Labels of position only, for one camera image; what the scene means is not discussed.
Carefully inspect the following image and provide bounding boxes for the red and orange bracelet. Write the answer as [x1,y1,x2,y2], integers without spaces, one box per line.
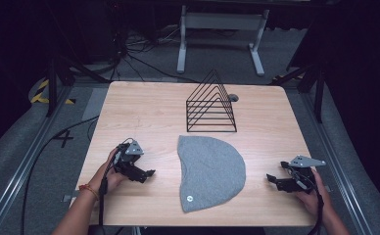
[78,183,100,201]

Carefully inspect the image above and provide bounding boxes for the tangle of black floor cables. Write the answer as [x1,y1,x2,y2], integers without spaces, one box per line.
[108,23,201,83]

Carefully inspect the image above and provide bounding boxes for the long black floor cable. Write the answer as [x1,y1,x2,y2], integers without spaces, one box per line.
[20,115,100,235]

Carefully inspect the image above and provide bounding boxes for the person's left hand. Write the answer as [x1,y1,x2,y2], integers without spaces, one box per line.
[93,148,128,198]

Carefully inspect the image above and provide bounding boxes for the grey metal floor rail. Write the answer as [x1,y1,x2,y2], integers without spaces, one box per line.
[299,87,377,235]
[0,83,74,235]

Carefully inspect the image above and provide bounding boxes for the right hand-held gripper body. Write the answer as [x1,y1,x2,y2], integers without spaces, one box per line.
[275,154,327,194]

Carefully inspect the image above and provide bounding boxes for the grey knitted beanie hat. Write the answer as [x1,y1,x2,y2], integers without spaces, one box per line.
[176,134,247,213]

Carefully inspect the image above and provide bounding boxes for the black wire triangular rack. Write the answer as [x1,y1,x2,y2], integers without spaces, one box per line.
[185,69,238,134]

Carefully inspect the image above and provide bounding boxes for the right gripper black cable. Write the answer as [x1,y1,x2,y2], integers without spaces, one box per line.
[287,165,325,235]

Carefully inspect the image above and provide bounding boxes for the black metal stand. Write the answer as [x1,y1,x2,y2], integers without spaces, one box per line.
[45,53,112,118]
[268,62,327,124]

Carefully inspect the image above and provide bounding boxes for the person's right hand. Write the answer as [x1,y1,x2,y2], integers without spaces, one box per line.
[295,168,331,216]

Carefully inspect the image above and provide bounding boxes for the grey metal desk frame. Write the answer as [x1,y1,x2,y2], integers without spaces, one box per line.
[176,4,271,77]

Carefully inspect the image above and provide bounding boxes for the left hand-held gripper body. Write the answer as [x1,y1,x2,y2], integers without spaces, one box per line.
[113,138,148,184]

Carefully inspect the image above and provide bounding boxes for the yellow and black floor tape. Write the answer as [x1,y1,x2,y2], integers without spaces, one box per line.
[29,78,77,106]

